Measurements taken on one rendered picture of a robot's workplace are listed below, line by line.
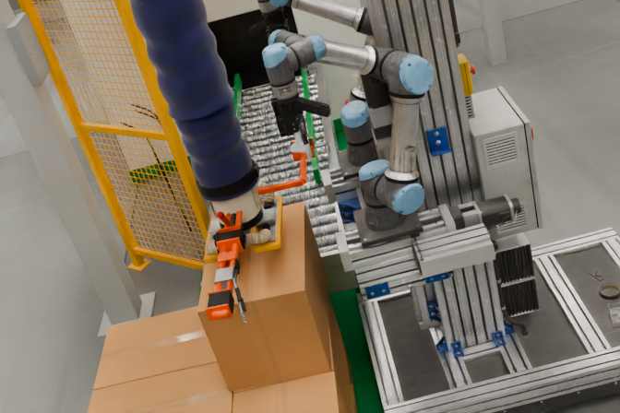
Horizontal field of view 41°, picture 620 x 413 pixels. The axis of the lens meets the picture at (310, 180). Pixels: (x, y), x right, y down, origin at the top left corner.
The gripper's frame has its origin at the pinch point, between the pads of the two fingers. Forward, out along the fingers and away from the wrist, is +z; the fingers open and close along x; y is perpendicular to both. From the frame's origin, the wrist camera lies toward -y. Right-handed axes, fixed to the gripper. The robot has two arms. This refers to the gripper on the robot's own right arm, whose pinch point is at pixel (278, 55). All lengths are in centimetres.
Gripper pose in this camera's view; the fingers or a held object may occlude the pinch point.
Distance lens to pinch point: 346.5
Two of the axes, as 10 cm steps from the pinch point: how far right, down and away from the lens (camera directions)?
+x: 1.8, -5.3, 8.3
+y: 9.5, -1.2, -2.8
